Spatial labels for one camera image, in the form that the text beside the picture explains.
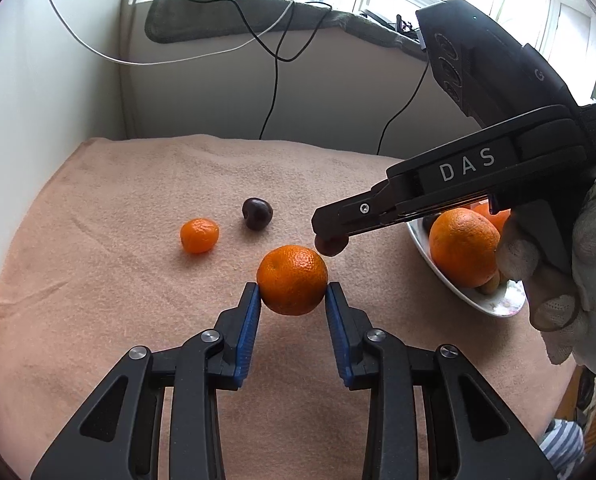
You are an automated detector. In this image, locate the black cable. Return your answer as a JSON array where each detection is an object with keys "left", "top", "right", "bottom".
[
  {"left": 162, "top": 0, "right": 334, "bottom": 141},
  {"left": 376, "top": 58, "right": 431, "bottom": 156}
]

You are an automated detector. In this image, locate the large orange rough skin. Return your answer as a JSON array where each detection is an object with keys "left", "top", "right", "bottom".
[{"left": 428, "top": 208, "right": 500, "bottom": 288}]

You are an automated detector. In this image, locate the brown kiwi front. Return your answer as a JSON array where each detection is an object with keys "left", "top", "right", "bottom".
[{"left": 478, "top": 271, "right": 504, "bottom": 296}]

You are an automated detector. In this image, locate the grey windowsill cloth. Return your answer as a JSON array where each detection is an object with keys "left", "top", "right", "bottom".
[{"left": 144, "top": 0, "right": 426, "bottom": 61}]

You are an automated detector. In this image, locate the pink towel table cover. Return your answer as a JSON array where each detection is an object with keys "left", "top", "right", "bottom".
[{"left": 0, "top": 136, "right": 575, "bottom": 479}]

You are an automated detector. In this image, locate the black cable right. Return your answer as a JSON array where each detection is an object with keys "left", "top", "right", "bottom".
[{"left": 376, "top": 58, "right": 431, "bottom": 156}]

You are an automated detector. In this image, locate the small tangerine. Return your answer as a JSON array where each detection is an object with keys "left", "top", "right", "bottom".
[{"left": 179, "top": 218, "right": 220, "bottom": 255}]

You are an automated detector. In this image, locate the large smooth orange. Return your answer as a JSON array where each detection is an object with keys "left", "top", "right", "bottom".
[{"left": 471, "top": 200, "right": 510, "bottom": 233}]

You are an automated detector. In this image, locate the floral white ceramic plate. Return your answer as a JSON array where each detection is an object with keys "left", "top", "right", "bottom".
[{"left": 407, "top": 219, "right": 526, "bottom": 318}]

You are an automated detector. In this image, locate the black cable left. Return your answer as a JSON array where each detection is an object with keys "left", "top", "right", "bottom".
[{"left": 162, "top": 0, "right": 334, "bottom": 141}]

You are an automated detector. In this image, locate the black device on windowsill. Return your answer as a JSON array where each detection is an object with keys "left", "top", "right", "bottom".
[{"left": 360, "top": 9, "right": 418, "bottom": 38}]

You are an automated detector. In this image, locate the white cable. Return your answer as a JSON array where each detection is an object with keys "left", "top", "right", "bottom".
[{"left": 40, "top": 0, "right": 297, "bottom": 68}]

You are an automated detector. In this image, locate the gloved right hand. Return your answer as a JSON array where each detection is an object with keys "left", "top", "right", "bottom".
[{"left": 496, "top": 182, "right": 596, "bottom": 374}]

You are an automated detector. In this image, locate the medium tangerine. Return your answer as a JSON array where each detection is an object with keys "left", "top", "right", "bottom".
[{"left": 257, "top": 245, "right": 328, "bottom": 316}]

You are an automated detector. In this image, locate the dark plum back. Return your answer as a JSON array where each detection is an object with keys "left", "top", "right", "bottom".
[{"left": 241, "top": 197, "right": 273, "bottom": 231}]

